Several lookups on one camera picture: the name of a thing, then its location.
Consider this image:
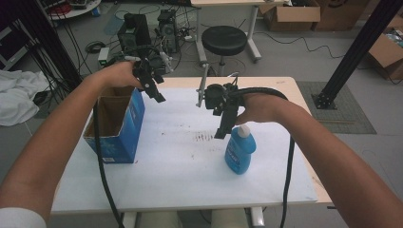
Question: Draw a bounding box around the person's right hand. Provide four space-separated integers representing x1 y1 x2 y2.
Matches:
236 93 288 126

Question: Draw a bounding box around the large black computer tower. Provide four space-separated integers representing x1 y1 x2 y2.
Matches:
117 12 152 53

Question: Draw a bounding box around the grey metal rack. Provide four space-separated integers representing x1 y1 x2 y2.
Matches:
0 18 32 71

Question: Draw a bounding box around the white-legged wooden table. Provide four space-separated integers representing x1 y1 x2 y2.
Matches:
189 0 293 65

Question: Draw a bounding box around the blue cardboard box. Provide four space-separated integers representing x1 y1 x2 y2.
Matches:
83 85 146 164

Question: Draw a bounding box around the small white box device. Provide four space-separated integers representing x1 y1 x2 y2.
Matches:
97 47 110 69

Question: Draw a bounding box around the person's white sleeve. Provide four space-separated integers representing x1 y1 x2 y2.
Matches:
0 207 48 228

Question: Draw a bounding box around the open brown cardboard box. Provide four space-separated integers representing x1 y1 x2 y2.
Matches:
259 0 321 32

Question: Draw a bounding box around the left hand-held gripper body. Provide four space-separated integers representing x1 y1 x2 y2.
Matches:
122 47 175 84

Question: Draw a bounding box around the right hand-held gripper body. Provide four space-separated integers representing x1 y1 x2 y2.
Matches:
195 63 245 117

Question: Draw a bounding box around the grey floor mat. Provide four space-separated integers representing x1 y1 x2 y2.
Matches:
296 80 378 135

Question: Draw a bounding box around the small black computer tower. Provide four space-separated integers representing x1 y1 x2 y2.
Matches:
157 9 180 54

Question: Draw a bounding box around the black round stool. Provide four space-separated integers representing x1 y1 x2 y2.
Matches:
201 25 248 77

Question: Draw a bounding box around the black metal post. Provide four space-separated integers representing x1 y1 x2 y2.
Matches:
312 0 403 110
12 0 84 93

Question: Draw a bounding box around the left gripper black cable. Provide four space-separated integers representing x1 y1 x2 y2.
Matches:
92 103 125 228

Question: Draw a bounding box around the black cable bundle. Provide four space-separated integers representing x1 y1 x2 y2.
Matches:
85 41 106 54

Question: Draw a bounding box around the person's left hand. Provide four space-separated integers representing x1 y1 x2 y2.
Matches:
91 60 144 91

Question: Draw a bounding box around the long black floor cable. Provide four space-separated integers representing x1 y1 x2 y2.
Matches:
253 30 346 60

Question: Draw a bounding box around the closed brown cardboard box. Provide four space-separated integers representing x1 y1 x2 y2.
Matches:
312 0 381 32

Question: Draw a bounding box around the white cloth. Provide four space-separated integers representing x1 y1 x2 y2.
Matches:
0 69 50 127

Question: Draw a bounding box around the round white table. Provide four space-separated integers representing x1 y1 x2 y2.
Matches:
47 0 103 21

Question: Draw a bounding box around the white table mat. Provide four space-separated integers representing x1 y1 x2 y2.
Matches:
50 86 318 214

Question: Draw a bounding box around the white table leg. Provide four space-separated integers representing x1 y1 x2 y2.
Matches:
123 212 139 228
250 207 265 228

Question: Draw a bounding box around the cardboard box with contents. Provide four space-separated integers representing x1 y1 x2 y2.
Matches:
367 15 403 81

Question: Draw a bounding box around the blue plastic bottle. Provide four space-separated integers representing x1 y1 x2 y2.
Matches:
223 123 257 176

